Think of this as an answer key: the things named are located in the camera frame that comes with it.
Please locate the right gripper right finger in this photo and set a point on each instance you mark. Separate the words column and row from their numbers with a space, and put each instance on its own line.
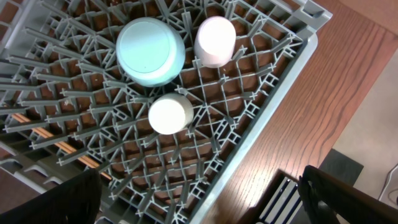
column 324, row 197

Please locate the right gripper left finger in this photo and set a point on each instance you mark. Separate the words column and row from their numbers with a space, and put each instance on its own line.
column 74, row 201

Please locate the wooden chopstick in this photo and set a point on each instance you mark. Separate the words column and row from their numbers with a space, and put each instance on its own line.
column 61, row 144

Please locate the light blue small bowl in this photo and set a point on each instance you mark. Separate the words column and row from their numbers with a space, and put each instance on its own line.
column 151, row 52

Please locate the pink white cup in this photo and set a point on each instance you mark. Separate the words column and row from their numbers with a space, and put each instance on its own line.
column 215, row 42

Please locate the grey dishwasher rack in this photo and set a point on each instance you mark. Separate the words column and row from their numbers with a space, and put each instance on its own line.
column 165, row 153

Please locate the dark floor mat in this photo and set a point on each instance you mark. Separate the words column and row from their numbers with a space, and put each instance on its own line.
column 341, row 167

